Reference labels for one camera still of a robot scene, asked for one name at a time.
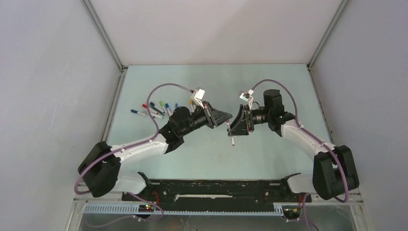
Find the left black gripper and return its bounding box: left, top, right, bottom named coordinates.
left=179, top=101, right=231, bottom=137

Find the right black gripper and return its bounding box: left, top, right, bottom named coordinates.
left=227, top=105, right=271, bottom=137

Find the magenta cap marker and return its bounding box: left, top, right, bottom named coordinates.
left=226, top=120, right=236, bottom=147

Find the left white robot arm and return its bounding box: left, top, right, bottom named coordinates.
left=78, top=101, right=232, bottom=201

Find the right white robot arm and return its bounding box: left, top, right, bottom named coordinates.
left=228, top=89, right=359, bottom=201

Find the yellow cap marker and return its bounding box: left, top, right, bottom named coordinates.
left=189, top=99, right=194, bottom=112

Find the blue cap thick marker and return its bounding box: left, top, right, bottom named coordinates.
left=165, top=103, right=173, bottom=116

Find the navy cap marker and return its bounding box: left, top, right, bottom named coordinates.
left=149, top=102, right=165, bottom=115

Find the grey cap white marker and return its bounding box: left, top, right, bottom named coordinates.
left=143, top=111, right=163, bottom=119

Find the light green cap marker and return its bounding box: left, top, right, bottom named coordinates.
left=159, top=101, right=167, bottom=115

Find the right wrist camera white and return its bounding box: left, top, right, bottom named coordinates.
left=239, top=89, right=254, bottom=109

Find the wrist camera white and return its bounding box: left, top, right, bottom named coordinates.
left=239, top=89, right=254, bottom=109
left=191, top=88, right=205, bottom=108

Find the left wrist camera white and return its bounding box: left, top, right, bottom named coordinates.
left=191, top=88, right=205, bottom=108

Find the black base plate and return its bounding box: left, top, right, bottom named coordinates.
left=138, top=178, right=311, bottom=212

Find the aluminium frame rail right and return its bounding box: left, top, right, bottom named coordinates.
left=307, top=0, right=352, bottom=142

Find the aluminium frame rail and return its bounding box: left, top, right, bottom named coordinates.
left=307, top=0, right=352, bottom=142
left=80, top=0, right=127, bottom=141

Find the aluminium frame rail left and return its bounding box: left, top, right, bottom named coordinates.
left=80, top=0, right=127, bottom=141

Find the grey cable duct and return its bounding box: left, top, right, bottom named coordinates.
left=83, top=203, right=290, bottom=216

